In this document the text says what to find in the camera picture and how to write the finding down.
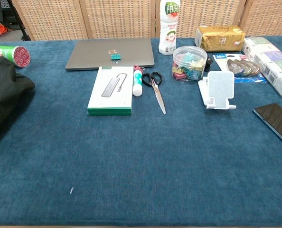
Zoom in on black tripod stand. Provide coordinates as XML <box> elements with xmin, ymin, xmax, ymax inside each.
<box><xmin>7</xmin><ymin>0</ymin><xmax>32</xmax><ymax>41</ymax></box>

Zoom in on white green glue stick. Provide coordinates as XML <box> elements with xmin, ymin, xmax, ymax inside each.
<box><xmin>132</xmin><ymin>69</ymin><xmax>143</xmax><ymax>97</ymax></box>

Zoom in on black smartphone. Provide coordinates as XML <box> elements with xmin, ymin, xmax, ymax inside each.
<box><xmin>253</xmin><ymin>103</ymin><xmax>282</xmax><ymax>151</ymax></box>

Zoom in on green chips can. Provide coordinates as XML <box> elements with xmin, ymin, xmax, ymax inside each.
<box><xmin>0</xmin><ymin>44</ymin><xmax>31</xmax><ymax>68</ymax></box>

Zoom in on white green adapter box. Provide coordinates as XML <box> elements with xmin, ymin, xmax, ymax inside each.
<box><xmin>86</xmin><ymin>66</ymin><xmax>134</xmax><ymax>116</ymax></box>

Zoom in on correction tape blister pack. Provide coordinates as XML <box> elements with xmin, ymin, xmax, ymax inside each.
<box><xmin>213</xmin><ymin>53</ymin><xmax>268</xmax><ymax>84</ymax></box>

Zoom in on blue table cloth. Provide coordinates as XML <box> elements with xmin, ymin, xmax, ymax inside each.
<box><xmin>0</xmin><ymin>35</ymin><xmax>282</xmax><ymax>227</ymax></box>

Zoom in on white phone stand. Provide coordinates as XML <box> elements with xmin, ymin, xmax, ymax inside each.
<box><xmin>197</xmin><ymin>70</ymin><xmax>237</xmax><ymax>110</ymax></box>

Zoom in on wicker folding screen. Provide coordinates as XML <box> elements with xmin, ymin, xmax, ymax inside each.
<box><xmin>11</xmin><ymin>0</ymin><xmax>282</xmax><ymax>41</ymax></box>

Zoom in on teal binder clip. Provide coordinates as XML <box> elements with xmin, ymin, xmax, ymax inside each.
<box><xmin>110</xmin><ymin>53</ymin><xmax>122</xmax><ymax>64</ymax></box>

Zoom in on clear jar of binder clips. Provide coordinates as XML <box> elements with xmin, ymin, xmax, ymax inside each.
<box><xmin>171</xmin><ymin>45</ymin><xmax>208</xmax><ymax>84</ymax></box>

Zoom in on white pocket tissue multipack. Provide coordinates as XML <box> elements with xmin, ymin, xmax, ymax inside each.
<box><xmin>241</xmin><ymin>37</ymin><xmax>282</xmax><ymax>96</ymax></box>

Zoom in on black fabric bag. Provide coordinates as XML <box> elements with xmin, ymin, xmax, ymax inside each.
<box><xmin>0</xmin><ymin>56</ymin><xmax>36</xmax><ymax>143</ymax></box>

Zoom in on gold tissue pack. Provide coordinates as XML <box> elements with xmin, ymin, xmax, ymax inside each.
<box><xmin>194</xmin><ymin>25</ymin><xmax>246</xmax><ymax>53</ymax></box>

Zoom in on white drink bottle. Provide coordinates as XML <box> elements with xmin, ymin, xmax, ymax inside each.
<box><xmin>158</xmin><ymin>0</ymin><xmax>181</xmax><ymax>56</ymax></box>

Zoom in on black handled scissors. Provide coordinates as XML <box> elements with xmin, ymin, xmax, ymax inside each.
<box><xmin>141</xmin><ymin>71</ymin><xmax>167</xmax><ymax>115</ymax></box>

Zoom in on grey laptop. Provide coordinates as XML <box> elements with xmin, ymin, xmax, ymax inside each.
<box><xmin>65</xmin><ymin>38</ymin><xmax>155</xmax><ymax>71</ymax></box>

